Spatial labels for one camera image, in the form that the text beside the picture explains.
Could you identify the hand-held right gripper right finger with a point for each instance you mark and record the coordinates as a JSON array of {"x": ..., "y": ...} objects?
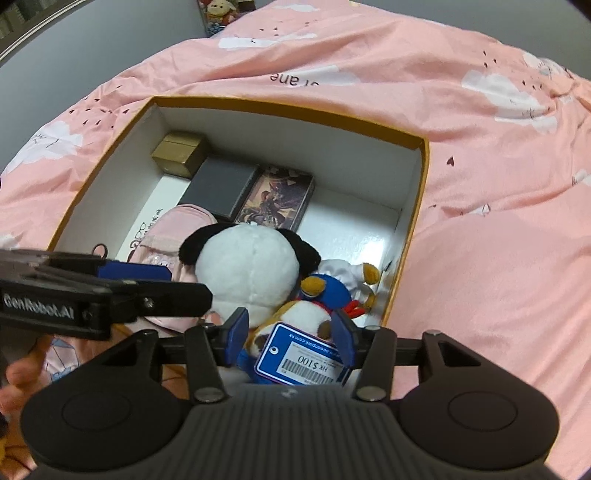
[{"x": 344, "y": 341}]

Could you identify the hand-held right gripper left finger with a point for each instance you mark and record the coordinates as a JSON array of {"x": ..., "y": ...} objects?
[{"x": 238, "y": 334}]

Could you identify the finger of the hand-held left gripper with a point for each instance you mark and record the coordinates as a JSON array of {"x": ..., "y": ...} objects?
[
  {"x": 134, "y": 272},
  {"x": 175, "y": 297}
]

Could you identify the blue white price tag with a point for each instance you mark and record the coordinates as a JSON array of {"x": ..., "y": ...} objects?
[{"x": 295, "y": 357}]

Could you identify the brown white plush toy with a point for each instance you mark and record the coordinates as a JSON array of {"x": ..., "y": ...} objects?
[{"x": 295, "y": 316}]

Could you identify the panda plush toy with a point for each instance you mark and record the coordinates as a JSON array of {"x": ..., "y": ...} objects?
[{"x": 249, "y": 263}]

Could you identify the orange cardboard box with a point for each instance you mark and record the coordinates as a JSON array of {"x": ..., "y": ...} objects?
[{"x": 351, "y": 161}]

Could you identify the person's left hand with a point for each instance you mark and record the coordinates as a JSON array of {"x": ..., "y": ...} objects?
[{"x": 23, "y": 374}]

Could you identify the pink patterned clothing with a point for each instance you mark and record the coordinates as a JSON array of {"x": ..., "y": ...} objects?
[{"x": 64, "y": 360}]

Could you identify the white printed flat box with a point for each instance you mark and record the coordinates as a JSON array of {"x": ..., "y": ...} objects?
[{"x": 152, "y": 203}]

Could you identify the grey flat box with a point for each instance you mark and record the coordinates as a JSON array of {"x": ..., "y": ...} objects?
[{"x": 217, "y": 184}]

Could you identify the small gold box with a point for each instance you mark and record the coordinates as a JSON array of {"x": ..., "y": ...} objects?
[{"x": 178, "y": 152}]

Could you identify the illustrated card box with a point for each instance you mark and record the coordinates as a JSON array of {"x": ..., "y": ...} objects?
[{"x": 277, "y": 194}]

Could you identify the pink cloud print blanket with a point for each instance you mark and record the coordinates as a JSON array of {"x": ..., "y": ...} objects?
[{"x": 461, "y": 207}]

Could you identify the stuffed dolls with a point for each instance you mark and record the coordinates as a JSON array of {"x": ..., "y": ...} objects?
[{"x": 217, "y": 14}]

